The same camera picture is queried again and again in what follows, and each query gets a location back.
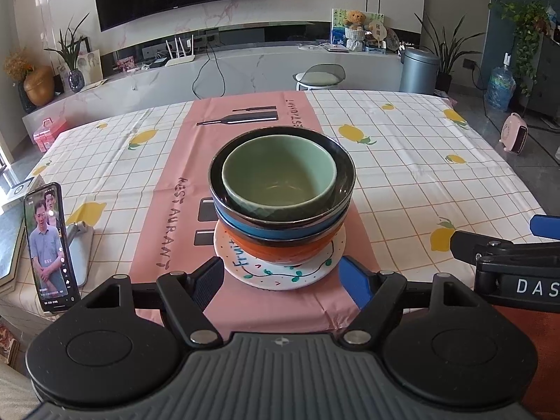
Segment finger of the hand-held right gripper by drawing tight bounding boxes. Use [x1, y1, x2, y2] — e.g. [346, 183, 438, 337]
[450, 230, 560, 264]
[529, 214, 560, 242]

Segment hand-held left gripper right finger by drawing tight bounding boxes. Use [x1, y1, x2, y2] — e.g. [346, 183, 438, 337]
[339, 256, 495, 347]

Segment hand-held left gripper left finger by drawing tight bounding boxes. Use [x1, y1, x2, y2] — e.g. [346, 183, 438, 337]
[65, 256, 225, 349]

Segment white fruit-print plate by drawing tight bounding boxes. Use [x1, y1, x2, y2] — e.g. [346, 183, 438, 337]
[213, 219, 347, 290]

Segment blue steel bowl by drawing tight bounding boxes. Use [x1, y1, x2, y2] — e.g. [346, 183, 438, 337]
[209, 127, 356, 242]

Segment orange steel bowl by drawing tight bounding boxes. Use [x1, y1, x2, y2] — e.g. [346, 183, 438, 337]
[217, 214, 349, 267]

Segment green ceramic bowl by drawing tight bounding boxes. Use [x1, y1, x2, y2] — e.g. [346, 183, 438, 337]
[222, 135, 338, 222]

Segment person's right forearm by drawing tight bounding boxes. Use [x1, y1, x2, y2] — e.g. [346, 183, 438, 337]
[492, 300, 560, 420]

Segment pink space heater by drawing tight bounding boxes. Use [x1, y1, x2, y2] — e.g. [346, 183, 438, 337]
[499, 113, 530, 155]

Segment grey phone stand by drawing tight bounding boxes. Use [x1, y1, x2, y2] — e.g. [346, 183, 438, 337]
[65, 222, 95, 289]

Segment pink table mat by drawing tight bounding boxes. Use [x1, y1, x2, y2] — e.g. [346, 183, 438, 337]
[129, 92, 381, 342]

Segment blue water bottle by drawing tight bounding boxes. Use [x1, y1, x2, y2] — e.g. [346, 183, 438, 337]
[486, 65, 515, 111]

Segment grey cabinet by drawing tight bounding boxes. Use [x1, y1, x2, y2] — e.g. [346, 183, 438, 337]
[525, 30, 560, 119]

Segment black smartphone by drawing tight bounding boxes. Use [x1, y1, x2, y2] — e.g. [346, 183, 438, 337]
[24, 181, 80, 316]

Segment long-leaf potted plant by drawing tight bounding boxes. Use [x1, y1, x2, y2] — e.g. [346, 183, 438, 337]
[413, 13, 477, 92]

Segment grey trash can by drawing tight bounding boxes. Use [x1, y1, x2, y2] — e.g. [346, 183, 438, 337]
[399, 48, 439, 95]

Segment white round stool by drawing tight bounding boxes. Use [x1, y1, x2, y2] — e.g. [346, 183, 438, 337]
[295, 65, 347, 92]

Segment trailing ivy plant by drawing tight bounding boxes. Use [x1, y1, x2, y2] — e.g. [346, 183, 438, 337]
[490, 0, 552, 97]

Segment white box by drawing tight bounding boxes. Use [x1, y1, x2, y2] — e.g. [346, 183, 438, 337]
[0, 174, 47, 216]

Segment white marble tv console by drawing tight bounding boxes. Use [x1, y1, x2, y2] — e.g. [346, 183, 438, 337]
[22, 43, 403, 141]

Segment pink storage box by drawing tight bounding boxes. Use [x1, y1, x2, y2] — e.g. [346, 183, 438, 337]
[33, 118, 68, 153]

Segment white router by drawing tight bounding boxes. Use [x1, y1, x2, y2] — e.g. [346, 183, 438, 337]
[165, 37, 195, 67]

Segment round paper fan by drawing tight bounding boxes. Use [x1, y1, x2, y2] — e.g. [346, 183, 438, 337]
[365, 20, 388, 49]

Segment green plant in blue vase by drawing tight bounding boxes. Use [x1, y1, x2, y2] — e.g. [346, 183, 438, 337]
[44, 13, 90, 92]

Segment brown round vase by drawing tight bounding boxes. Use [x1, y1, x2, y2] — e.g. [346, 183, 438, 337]
[24, 66, 55, 106]

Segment dark vase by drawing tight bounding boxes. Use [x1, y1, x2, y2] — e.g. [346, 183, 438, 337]
[17, 81, 36, 114]

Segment brown teddy bear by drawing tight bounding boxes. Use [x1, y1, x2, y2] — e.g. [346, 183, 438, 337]
[342, 10, 367, 31]

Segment green and blue painting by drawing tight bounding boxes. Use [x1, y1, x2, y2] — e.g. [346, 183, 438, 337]
[331, 8, 386, 47]

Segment yellow dried flowers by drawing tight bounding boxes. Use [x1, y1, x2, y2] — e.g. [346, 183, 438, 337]
[3, 50, 33, 82]

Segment black power cable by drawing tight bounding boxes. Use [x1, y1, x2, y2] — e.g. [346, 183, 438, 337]
[192, 46, 226, 97]

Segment white photo frame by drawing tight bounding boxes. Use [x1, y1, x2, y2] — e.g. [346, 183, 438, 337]
[76, 50, 103, 84]

